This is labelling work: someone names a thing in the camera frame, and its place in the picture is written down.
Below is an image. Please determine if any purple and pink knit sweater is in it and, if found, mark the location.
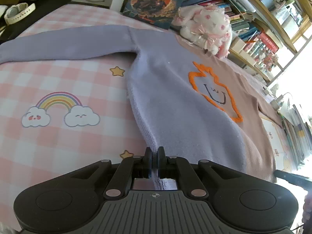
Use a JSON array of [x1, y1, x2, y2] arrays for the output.
[[0, 24, 284, 191]]

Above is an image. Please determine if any white charger plug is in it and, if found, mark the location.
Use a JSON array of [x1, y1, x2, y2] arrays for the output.
[[270, 92, 292, 110]]

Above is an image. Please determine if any pink checkered cartoon table mat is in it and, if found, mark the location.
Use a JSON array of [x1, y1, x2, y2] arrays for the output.
[[0, 3, 303, 191]]

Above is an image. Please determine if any white small storage box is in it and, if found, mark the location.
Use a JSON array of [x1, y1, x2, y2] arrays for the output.
[[230, 36, 246, 53]]

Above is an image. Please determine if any white pink plush bunny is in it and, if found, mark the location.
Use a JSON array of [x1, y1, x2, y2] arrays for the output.
[[171, 4, 233, 58]]

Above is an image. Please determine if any red box on shelf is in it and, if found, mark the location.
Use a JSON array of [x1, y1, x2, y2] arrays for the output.
[[259, 32, 279, 53]]

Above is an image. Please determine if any white wooden bookshelf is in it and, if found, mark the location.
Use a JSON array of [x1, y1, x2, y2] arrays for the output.
[[107, 0, 312, 86]]

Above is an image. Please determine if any white smart watch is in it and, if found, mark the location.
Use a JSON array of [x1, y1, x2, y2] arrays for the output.
[[4, 3, 36, 25]]

